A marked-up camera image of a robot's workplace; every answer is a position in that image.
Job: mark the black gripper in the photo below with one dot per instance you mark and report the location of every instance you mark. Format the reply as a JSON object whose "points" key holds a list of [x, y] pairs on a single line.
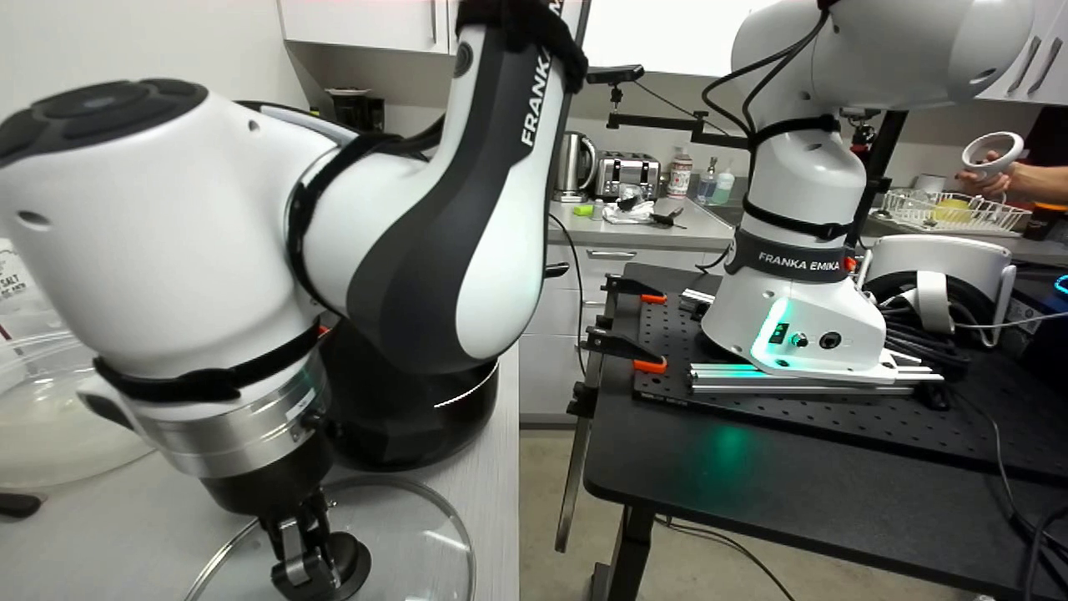
{"points": [[270, 484]]}

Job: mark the glass lid with black knob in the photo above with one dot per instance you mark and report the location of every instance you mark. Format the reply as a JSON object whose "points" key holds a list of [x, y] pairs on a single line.
{"points": [[422, 544]]}

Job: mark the white black Franka robot arm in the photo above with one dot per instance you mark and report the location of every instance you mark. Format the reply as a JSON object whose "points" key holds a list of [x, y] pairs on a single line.
{"points": [[168, 222]]}

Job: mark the person's forearm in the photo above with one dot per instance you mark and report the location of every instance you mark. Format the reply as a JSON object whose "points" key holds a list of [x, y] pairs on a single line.
{"points": [[1043, 184]]}

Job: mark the person's hand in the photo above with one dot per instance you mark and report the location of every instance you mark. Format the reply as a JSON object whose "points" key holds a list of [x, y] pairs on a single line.
{"points": [[988, 182]]}

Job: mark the black cooking pot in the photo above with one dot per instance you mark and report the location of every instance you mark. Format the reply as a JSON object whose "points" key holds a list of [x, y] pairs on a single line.
{"points": [[412, 413]]}

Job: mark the clear plastic container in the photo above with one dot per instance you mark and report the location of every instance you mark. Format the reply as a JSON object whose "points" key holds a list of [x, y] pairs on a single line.
{"points": [[56, 437]]}

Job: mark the white labelled box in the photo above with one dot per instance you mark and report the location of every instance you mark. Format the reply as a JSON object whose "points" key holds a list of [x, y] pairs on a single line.
{"points": [[10, 285]]}

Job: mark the steel kettle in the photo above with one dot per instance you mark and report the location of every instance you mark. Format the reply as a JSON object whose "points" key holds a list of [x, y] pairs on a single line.
{"points": [[575, 164]]}

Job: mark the silver toaster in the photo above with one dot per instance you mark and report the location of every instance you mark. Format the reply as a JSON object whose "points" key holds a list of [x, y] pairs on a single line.
{"points": [[628, 174]]}

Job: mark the black perforated robot table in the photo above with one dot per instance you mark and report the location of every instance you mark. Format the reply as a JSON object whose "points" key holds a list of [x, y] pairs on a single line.
{"points": [[801, 468]]}

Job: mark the white headset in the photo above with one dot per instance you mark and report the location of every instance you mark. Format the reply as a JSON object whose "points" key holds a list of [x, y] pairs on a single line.
{"points": [[947, 271]]}

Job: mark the white dish rack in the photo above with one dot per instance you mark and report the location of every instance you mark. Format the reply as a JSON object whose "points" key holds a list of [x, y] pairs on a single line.
{"points": [[957, 213]]}

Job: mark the white cup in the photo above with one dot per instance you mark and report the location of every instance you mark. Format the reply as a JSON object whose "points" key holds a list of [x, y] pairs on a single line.
{"points": [[991, 152]]}

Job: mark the aluminium rail bars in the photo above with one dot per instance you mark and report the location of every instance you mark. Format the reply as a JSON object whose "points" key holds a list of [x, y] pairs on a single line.
{"points": [[812, 379]]}

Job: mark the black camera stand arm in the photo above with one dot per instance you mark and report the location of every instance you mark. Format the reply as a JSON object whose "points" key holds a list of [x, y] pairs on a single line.
{"points": [[668, 119]]}

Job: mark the white wall cabinet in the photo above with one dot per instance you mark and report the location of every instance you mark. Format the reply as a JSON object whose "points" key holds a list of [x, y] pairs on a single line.
{"points": [[1029, 54]]}

